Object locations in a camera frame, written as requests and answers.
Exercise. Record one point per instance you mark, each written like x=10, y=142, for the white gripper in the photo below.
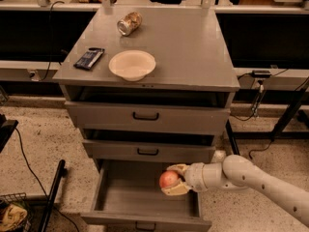
x=195, y=177

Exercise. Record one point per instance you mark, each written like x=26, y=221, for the red apple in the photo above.
x=168, y=178

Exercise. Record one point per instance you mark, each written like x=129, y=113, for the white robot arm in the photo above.
x=235, y=172

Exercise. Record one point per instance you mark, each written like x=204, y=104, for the bottom grey drawer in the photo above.
x=128, y=195

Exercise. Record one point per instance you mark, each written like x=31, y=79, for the grey drawer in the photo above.
x=166, y=111
x=148, y=146
x=128, y=195

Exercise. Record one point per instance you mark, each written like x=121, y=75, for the middle grey drawer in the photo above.
x=148, y=146

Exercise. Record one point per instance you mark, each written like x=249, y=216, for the grey drawer cabinet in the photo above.
x=187, y=45

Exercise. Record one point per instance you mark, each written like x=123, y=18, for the top grey drawer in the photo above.
x=166, y=111

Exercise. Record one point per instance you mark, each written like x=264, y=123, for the black table leg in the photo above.
x=232, y=138

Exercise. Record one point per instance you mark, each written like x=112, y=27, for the black stand right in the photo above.
x=278, y=130

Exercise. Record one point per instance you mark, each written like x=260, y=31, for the black pole lower left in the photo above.
x=60, y=172

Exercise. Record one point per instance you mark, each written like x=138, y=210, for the white bowl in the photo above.
x=132, y=65

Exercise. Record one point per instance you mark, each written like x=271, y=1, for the black power adapter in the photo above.
x=261, y=74

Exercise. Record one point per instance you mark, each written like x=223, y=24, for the dark blue snack packet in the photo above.
x=89, y=58

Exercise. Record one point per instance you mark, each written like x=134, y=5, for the lying metal can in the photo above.
x=129, y=23

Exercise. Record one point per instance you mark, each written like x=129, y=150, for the wire basket with bags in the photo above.
x=15, y=214

